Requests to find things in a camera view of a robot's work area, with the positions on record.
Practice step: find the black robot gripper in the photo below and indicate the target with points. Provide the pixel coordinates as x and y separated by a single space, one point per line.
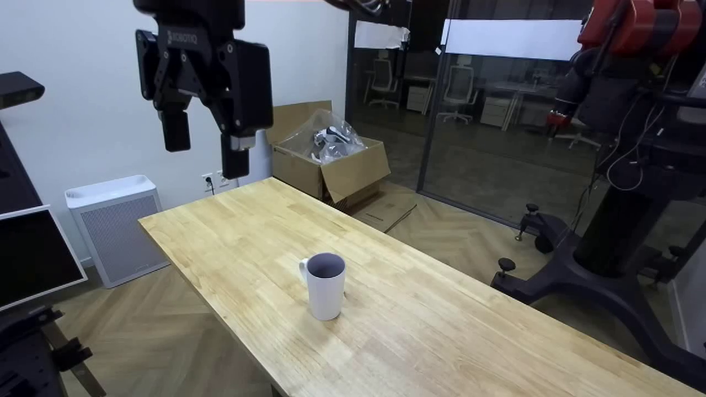
191 58

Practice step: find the white mug with dark interior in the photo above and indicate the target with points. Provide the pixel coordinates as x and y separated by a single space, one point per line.
324 276

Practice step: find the crumpled plastic wrap in box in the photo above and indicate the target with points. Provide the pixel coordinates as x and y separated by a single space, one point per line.
326 137

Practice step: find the white air purifier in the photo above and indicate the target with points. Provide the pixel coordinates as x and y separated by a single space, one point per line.
109 216

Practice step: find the open cardboard box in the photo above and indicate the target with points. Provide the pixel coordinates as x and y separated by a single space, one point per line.
344 182

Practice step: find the flat cardboard sheet on floor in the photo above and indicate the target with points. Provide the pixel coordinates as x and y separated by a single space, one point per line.
388 205

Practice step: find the white office chair behind glass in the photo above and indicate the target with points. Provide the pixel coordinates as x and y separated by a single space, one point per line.
457 96

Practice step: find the red and black robot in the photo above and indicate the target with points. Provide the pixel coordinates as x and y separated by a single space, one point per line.
639 82

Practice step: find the black camera on stand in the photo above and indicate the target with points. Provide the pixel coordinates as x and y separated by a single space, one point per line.
19 88

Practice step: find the black monitor with white frame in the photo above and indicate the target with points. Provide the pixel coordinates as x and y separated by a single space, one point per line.
35 256

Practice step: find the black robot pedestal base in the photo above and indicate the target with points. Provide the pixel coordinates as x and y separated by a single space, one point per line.
604 266

